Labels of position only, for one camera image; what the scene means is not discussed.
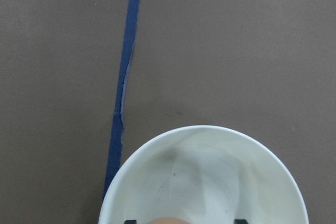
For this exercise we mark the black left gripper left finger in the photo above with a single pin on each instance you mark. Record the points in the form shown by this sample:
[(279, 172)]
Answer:
[(130, 222)]

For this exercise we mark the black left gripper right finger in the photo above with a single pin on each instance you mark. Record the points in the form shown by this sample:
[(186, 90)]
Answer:
[(240, 221)]

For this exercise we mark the brown egg from bowl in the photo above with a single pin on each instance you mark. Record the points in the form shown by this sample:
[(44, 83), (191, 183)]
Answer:
[(168, 220)]

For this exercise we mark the white bowl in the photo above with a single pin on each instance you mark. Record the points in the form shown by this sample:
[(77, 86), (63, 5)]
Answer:
[(203, 174)]

